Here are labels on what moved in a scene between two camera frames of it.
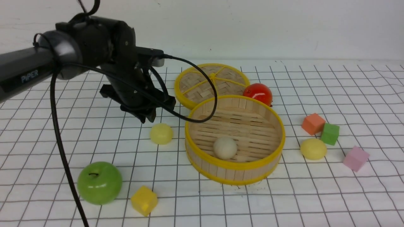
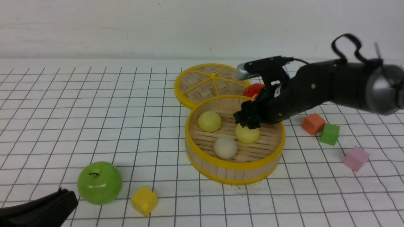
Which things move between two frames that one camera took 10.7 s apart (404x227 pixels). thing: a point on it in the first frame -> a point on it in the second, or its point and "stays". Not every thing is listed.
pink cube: [355, 158] stays
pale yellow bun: [161, 133] -> [209, 121]
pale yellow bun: [313, 149] -> [246, 135]
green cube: [330, 134] stays
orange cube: [313, 124] stays
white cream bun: [225, 148] stays
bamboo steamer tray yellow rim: [242, 145] stays
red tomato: [260, 91] stays
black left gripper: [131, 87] -> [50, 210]
